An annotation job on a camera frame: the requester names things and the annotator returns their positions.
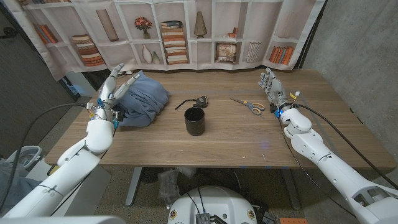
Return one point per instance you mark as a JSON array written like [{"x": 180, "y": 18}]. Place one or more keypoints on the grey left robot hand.
[{"x": 105, "y": 102}]

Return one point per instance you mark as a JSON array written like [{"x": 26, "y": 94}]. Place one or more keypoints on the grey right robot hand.
[{"x": 275, "y": 88}]

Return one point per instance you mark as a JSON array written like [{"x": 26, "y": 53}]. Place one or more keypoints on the blue hoodie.
[{"x": 146, "y": 99}]

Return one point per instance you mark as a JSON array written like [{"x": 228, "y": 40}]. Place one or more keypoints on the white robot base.
[{"x": 214, "y": 202}]

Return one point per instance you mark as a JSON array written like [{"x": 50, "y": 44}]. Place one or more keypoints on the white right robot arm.
[{"x": 335, "y": 174}]

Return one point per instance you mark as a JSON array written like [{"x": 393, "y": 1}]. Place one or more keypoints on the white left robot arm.
[{"x": 74, "y": 168}]

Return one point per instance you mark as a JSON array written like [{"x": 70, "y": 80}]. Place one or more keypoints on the black cup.
[{"x": 194, "y": 124}]

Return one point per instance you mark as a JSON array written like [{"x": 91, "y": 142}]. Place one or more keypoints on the white cabinet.
[{"x": 82, "y": 85}]

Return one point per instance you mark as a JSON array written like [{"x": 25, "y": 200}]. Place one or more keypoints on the white power strip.
[{"x": 126, "y": 73}]

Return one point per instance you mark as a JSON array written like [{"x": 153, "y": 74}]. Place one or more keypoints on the printed bookshelf backdrop cloth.
[{"x": 267, "y": 25}]

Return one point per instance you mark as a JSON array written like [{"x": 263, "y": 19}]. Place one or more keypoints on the yellow black foot pedal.
[{"x": 53, "y": 170}]

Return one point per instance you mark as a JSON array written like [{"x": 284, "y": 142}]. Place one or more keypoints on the grey metal table leg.
[
  {"x": 292, "y": 189},
  {"x": 133, "y": 186}
]

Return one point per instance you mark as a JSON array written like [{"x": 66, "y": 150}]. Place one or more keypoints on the white grey round bin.
[{"x": 28, "y": 154}]

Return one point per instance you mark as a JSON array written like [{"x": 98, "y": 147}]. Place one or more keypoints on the clear plastic bag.
[{"x": 169, "y": 185}]

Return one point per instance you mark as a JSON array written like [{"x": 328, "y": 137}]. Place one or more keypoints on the person's leg in jeans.
[{"x": 18, "y": 189}]

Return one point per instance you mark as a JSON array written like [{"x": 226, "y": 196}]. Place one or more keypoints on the white robot chest cover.
[{"x": 62, "y": 220}]

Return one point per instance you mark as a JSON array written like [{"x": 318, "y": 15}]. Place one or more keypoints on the orange box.
[{"x": 293, "y": 221}]

